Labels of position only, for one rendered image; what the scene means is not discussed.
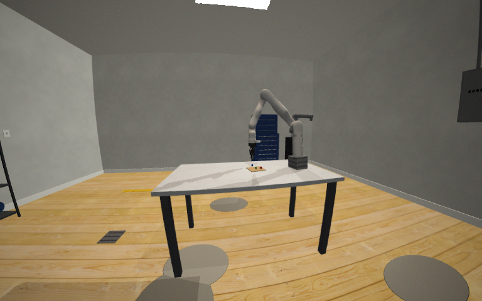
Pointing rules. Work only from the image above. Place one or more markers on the tan flat mat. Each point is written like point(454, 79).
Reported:
point(252, 169)

